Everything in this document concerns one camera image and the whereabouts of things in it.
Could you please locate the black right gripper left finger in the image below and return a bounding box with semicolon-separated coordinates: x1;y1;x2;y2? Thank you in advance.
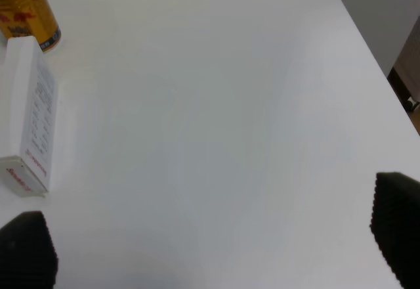
1;211;58;288

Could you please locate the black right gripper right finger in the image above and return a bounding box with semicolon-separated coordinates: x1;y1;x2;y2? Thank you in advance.
369;172;419;288

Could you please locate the gold energy drink can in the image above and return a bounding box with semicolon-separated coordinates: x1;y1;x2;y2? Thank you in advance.
1;0;61;52

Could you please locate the white long carton box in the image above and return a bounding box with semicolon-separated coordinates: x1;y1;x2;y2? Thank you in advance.
1;36;58;197

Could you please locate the wooden cabinet on wheels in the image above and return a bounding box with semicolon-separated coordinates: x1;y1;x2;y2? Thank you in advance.
387;16;420;111

